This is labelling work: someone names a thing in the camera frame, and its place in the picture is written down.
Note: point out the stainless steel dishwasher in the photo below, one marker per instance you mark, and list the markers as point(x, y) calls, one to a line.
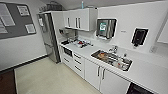
point(138, 90)

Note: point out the grey white dish cloth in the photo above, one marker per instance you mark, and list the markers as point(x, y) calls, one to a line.
point(88, 42)

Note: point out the stainless steel sink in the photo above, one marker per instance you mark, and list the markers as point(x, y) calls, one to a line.
point(96, 55)

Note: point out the white drawer unit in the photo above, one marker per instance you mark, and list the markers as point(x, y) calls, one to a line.
point(78, 65)

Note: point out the steel paper towel dispenser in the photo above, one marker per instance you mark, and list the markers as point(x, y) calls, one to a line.
point(106, 29)

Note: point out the chrome faucet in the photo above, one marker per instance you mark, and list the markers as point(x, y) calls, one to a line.
point(114, 49)

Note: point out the stainless steel refrigerator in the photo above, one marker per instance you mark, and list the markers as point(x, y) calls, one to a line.
point(50, 38)

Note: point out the white sink base cabinet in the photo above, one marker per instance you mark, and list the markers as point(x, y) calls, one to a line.
point(106, 78)

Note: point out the small chrome sink knob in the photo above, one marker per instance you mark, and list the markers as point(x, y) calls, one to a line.
point(125, 55)

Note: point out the teal bottle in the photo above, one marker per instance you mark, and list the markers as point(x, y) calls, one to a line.
point(82, 5)

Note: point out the white paper sheet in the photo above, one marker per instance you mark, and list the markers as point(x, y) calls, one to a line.
point(41, 22)

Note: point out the black soap dispenser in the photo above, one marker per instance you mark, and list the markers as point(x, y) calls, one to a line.
point(139, 37)

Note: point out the white notice paper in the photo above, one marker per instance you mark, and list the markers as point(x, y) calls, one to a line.
point(6, 14)
point(2, 27)
point(30, 28)
point(23, 10)

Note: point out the small wall label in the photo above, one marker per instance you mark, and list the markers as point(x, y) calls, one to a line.
point(123, 31)

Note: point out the white wall outlet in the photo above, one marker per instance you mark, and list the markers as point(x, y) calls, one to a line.
point(153, 49)

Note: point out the grey wall bulletin board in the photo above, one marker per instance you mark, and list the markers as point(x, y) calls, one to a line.
point(16, 23)

